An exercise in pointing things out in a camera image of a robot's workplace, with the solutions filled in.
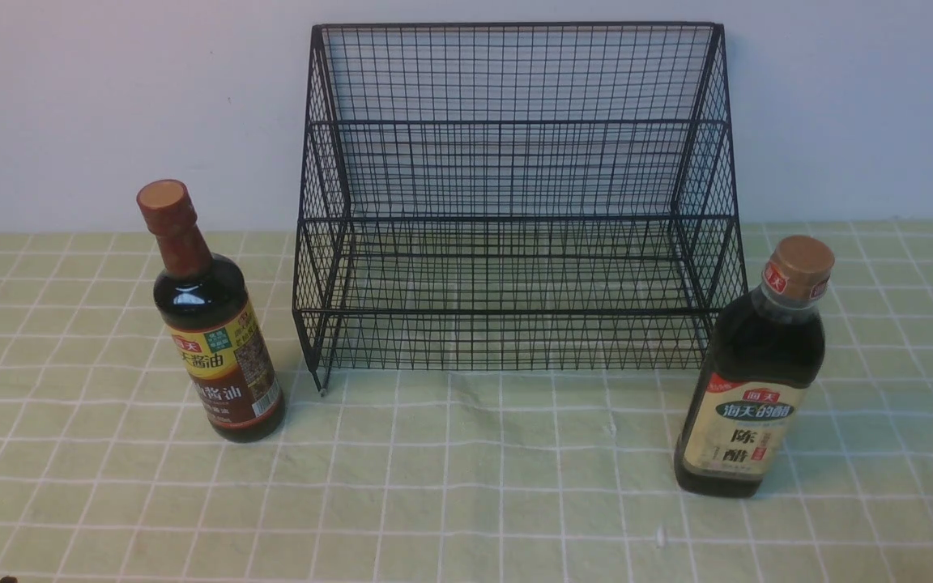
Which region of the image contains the vinegar bottle tan cap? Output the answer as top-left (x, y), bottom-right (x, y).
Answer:
top-left (673, 235), bottom-right (834, 498)

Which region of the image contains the black wire mesh shelf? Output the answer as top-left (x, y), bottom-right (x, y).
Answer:
top-left (292, 21), bottom-right (748, 394)

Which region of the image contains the soy sauce bottle red cap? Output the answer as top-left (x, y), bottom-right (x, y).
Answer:
top-left (136, 180), bottom-right (286, 443)

